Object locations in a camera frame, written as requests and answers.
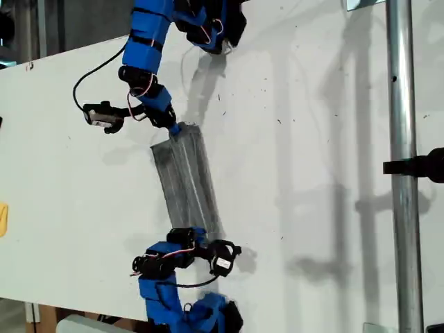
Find grey striped towel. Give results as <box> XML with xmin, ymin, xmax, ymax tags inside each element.
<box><xmin>149</xmin><ymin>121</ymin><xmax>225</xmax><ymax>241</ymax></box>

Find yellow object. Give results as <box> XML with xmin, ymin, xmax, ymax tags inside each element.
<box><xmin>0</xmin><ymin>203</ymin><xmax>9</xmax><ymax>239</ymax></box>

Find black clamp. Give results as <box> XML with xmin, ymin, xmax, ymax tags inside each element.
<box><xmin>382</xmin><ymin>147</ymin><xmax>444</xmax><ymax>185</ymax></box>

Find short black camera stalk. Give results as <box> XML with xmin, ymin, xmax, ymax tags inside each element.
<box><xmin>116</xmin><ymin>105</ymin><xmax>146</xmax><ymax>121</ymax></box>

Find black camera cable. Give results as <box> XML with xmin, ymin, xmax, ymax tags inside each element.
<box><xmin>72</xmin><ymin>43</ymin><xmax>132</xmax><ymax>110</ymax></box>
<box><xmin>173</xmin><ymin>273</ymin><xmax>223</xmax><ymax>289</ymax></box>

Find steel post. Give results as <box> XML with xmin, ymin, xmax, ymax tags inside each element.
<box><xmin>384</xmin><ymin>0</ymin><xmax>426</xmax><ymax>333</ymax></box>

